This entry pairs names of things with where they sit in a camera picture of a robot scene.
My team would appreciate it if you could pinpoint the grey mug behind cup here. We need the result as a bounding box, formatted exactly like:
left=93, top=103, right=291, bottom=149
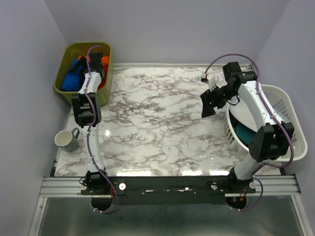
left=62, top=128, right=80, bottom=153

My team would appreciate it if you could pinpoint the olive green plastic bin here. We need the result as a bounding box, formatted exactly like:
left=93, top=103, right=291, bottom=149
left=54, top=42, right=114, bottom=107

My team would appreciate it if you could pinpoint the white plastic laundry basket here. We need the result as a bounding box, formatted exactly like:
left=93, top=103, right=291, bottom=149
left=223, top=85, right=308, bottom=161

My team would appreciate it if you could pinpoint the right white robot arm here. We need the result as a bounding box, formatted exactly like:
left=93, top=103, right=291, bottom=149
left=200, top=62, right=294, bottom=193

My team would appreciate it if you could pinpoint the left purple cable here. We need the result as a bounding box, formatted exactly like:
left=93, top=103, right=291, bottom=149
left=83, top=45, right=118, bottom=215

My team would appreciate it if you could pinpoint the orange rolled t shirt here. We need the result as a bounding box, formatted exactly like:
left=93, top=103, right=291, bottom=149
left=74, top=56, right=109, bottom=66

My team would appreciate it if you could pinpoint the blue printed t shirt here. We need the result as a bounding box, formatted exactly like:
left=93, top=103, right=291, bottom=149
left=61, top=70, right=83, bottom=92

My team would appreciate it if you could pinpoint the white round plate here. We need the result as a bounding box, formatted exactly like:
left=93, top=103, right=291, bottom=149
left=228, top=98, right=291, bottom=135

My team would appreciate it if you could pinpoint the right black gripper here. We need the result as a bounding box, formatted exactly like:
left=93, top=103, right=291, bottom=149
left=200, top=84, right=238, bottom=118

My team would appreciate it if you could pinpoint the red rolled t shirt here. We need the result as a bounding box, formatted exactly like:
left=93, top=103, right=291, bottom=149
left=97, top=65, right=108, bottom=90

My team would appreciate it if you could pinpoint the teal round plate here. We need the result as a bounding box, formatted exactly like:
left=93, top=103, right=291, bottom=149
left=235, top=123, right=256, bottom=146

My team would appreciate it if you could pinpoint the aluminium frame rail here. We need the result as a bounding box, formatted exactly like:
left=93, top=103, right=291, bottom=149
left=39, top=176, right=301, bottom=198

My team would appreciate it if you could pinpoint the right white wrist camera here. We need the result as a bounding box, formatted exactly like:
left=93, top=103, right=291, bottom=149
left=201, top=74, right=218, bottom=91

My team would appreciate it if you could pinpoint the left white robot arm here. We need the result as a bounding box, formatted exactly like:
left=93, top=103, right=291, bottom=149
left=70, top=52, right=109, bottom=194

